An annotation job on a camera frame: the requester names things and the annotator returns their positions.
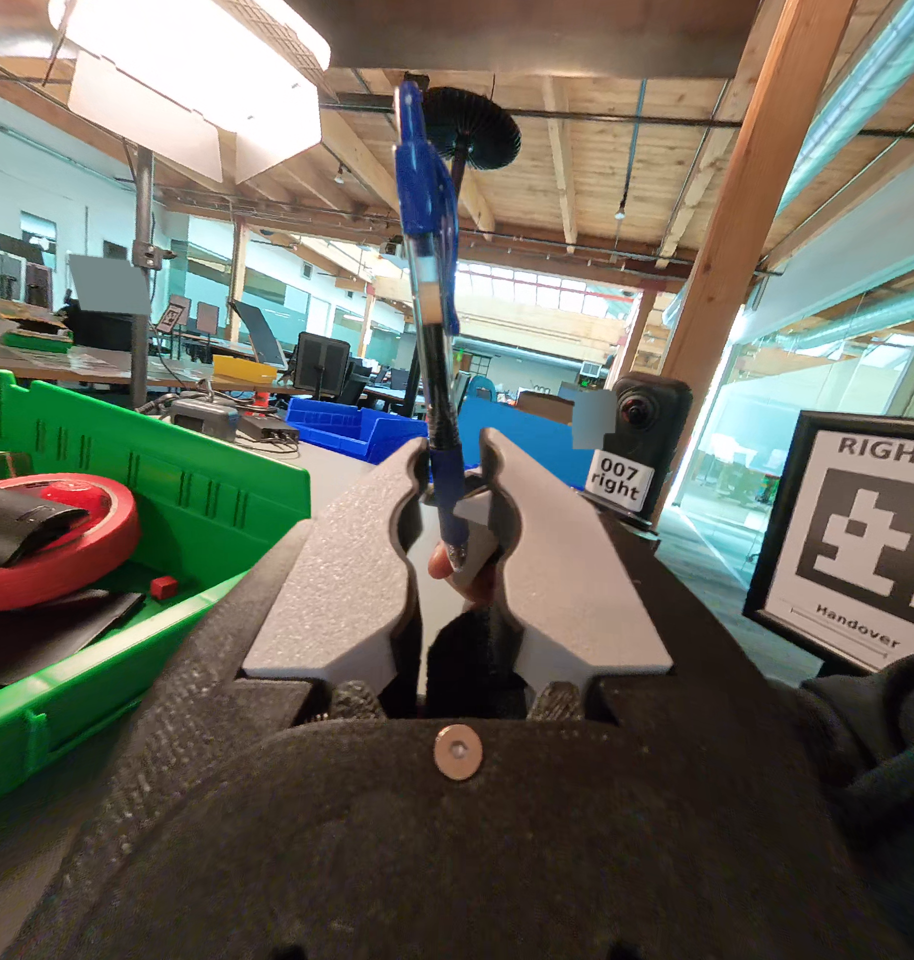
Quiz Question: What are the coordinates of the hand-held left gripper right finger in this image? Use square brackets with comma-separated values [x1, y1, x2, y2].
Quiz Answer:
[480, 428, 674, 703]

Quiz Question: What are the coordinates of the grey laptop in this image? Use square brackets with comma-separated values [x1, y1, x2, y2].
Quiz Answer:
[228, 299, 292, 370]

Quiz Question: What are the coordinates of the grey metal device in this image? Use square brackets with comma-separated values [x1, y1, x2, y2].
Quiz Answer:
[168, 396, 242, 442]
[234, 411, 302, 448]

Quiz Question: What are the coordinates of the black monitor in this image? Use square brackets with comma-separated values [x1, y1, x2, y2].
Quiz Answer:
[291, 332, 355, 400]

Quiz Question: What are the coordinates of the blue plastic bin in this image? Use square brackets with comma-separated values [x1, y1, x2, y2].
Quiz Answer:
[286, 396, 430, 465]

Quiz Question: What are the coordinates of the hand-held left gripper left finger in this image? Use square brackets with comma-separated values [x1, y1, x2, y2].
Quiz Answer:
[240, 438, 431, 715]

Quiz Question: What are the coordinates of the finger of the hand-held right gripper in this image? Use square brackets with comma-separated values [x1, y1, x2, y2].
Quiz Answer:
[441, 486, 505, 603]

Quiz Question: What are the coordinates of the black flat sheet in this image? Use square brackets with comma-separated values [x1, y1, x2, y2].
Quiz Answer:
[0, 587, 148, 685]

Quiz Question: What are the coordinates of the black round lamp stand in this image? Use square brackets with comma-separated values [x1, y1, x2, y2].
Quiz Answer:
[396, 84, 524, 423]

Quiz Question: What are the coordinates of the wooden workbench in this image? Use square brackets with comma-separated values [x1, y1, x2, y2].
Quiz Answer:
[0, 341, 281, 396]

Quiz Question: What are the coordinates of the silver metal stand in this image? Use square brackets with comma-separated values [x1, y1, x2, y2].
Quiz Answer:
[126, 146, 163, 411]

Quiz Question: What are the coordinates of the green plastic bin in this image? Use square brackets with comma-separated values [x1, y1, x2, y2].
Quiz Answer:
[0, 366, 314, 820]

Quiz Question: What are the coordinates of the person's right hand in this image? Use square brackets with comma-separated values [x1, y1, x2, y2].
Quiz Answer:
[426, 539, 505, 607]

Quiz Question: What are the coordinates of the black cylindrical handle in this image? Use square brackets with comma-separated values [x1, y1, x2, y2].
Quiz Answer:
[0, 479, 92, 570]

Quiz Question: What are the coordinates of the blue handled tool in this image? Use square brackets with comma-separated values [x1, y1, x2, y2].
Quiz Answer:
[391, 77, 475, 580]

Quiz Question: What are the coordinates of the red round tool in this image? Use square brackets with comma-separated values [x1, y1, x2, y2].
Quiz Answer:
[0, 471, 142, 615]

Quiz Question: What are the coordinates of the yellow box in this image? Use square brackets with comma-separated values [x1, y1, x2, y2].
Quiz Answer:
[208, 354, 280, 390]

